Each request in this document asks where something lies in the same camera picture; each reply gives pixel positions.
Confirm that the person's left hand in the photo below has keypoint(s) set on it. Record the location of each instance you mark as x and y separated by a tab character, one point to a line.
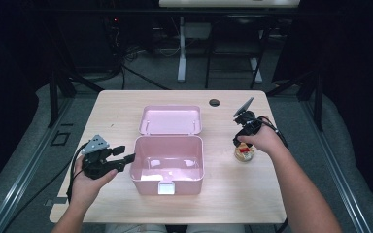
84	191

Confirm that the dark round table grommet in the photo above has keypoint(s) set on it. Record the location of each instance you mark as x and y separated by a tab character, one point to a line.
214	103

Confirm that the black metal chair frame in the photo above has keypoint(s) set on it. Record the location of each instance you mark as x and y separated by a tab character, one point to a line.
209	55

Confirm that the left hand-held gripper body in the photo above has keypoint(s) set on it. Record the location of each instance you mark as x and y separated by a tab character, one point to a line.
94	165

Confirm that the person's right hand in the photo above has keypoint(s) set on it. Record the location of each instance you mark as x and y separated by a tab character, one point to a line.
267	139

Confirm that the black metal stand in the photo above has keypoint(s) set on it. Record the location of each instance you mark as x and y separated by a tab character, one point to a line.
53	97
319	97

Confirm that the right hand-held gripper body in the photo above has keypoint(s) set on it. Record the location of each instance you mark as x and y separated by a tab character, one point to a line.
249	124

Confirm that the white desk with legs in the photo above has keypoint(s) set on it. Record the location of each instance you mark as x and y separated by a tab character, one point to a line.
182	48

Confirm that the metal floor rail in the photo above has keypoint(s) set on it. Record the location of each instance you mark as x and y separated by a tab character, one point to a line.
26	168
335	155

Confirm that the round orange snack packet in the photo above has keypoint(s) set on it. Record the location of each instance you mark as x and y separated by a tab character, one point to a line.
244	155

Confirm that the pink storage box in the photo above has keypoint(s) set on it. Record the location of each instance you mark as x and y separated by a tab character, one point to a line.
168	145

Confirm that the dark computer tower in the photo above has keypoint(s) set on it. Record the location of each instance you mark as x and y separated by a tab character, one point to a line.
87	42

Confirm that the grey tape strip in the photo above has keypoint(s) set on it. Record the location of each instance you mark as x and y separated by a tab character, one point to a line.
53	202

